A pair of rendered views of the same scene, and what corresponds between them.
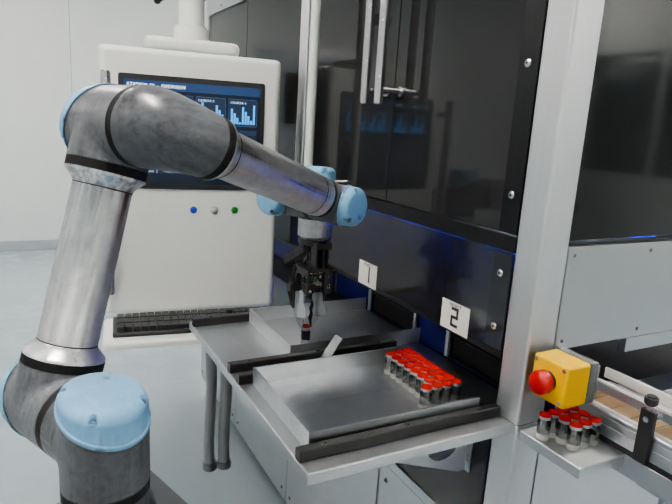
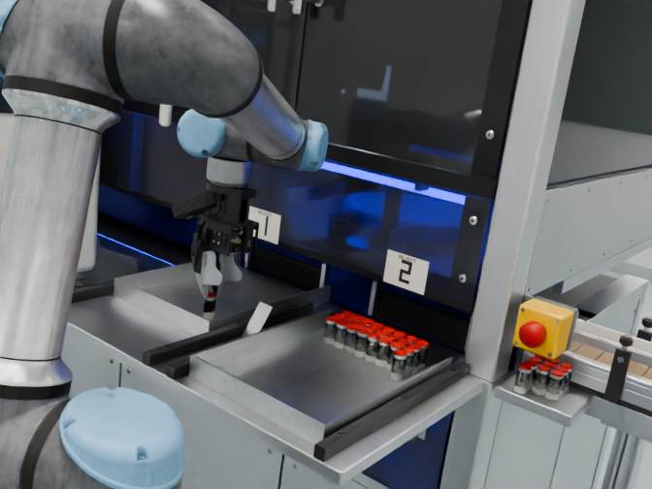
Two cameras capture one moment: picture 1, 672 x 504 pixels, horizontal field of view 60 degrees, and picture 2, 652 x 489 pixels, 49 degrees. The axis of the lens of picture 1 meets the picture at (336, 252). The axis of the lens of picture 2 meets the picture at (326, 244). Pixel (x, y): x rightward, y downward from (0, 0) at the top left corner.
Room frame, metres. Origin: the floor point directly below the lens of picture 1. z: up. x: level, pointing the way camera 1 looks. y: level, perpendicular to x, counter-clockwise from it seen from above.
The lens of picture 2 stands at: (0.08, 0.41, 1.38)
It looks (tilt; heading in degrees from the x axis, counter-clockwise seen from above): 15 degrees down; 334
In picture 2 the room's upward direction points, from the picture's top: 7 degrees clockwise
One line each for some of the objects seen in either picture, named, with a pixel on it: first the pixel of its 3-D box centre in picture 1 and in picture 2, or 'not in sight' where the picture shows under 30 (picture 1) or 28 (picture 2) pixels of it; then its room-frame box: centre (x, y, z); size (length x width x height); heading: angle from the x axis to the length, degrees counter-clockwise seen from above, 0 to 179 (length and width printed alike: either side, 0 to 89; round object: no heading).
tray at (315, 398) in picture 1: (362, 390); (326, 366); (1.02, -0.07, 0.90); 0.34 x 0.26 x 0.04; 118
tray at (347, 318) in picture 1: (332, 324); (226, 289); (1.37, 0.00, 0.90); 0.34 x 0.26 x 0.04; 118
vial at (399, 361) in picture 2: (425, 397); (398, 365); (0.99, -0.18, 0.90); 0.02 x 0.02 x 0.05
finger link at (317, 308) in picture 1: (319, 309); (229, 273); (1.27, 0.03, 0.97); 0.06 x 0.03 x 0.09; 28
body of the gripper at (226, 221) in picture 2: (314, 264); (227, 217); (1.25, 0.05, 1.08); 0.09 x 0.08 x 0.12; 28
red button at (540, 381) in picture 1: (543, 381); (534, 334); (0.89, -0.35, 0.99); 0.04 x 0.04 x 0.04; 28
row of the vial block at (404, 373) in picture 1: (411, 378); (367, 344); (1.07, -0.16, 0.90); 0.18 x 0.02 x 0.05; 28
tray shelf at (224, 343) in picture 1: (339, 365); (264, 340); (1.19, -0.02, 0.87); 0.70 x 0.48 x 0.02; 28
